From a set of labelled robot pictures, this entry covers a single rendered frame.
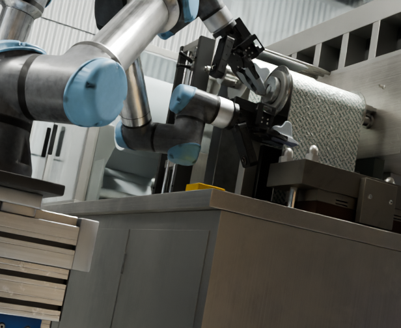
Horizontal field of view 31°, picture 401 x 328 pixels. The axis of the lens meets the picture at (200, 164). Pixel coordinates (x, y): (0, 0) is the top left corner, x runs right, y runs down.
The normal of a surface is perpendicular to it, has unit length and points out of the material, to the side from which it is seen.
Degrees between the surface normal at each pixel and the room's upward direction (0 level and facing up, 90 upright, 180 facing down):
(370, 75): 90
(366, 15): 90
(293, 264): 90
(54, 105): 133
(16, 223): 90
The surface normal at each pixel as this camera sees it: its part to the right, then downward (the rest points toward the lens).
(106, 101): 0.89, 0.18
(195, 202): -0.88, -0.23
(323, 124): 0.44, -0.07
